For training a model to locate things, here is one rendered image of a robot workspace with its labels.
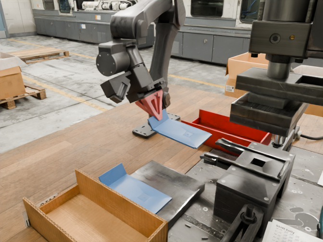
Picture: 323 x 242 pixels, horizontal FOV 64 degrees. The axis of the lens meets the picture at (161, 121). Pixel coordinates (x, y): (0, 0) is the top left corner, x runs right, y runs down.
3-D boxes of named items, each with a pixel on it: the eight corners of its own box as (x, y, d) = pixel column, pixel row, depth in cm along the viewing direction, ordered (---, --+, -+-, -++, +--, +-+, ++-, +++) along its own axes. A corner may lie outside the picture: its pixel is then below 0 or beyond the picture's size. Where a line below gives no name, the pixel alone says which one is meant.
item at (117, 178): (121, 172, 63) (120, 162, 62) (172, 199, 55) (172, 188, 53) (99, 187, 58) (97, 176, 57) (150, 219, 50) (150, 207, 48)
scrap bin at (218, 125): (198, 124, 93) (199, 108, 90) (269, 145, 79) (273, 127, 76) (180, 136, 84) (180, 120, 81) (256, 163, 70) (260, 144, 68)
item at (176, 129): (164, 117, 73) (164, 108, 71) (211, 135, 64) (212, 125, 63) (147, 128, 68) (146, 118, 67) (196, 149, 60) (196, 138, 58)
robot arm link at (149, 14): (134, 18, 58) (183, -19, 78) (102, 18, 61) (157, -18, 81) (144, 67, 66) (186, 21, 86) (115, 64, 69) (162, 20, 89)
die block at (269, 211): (247, 169, 68) (252, 144, 65) (288, 184, 62) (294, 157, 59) (212, 214, 53) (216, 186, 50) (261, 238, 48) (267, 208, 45)
